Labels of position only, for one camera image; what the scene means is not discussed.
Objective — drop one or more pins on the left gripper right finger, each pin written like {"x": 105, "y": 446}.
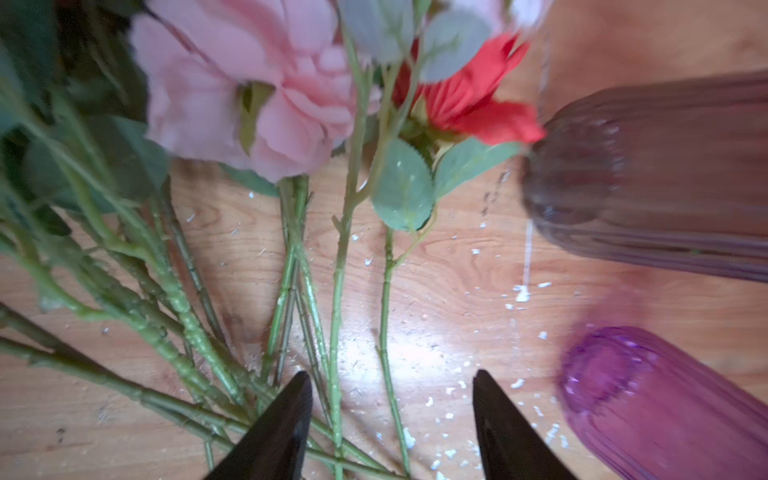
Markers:
{"x": 509, "y": 447}

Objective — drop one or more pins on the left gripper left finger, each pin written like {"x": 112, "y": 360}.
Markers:
{"x": 275, "y": 446}

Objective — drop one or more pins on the purple ribbed glass vase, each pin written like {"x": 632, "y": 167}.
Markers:
{"x": 648, "y": 410}

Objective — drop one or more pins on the red rose stem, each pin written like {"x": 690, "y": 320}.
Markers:
{"x": 442, "y": 135}

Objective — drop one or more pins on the pink double rose stem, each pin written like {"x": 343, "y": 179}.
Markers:
{"x": 273, "y": 88}

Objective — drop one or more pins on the brown ribbed glass vase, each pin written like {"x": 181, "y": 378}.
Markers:
{"x": 669, "y": 175}

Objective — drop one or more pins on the pink rose bunch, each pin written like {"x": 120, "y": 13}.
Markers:
{"x": 131, "y": 269}

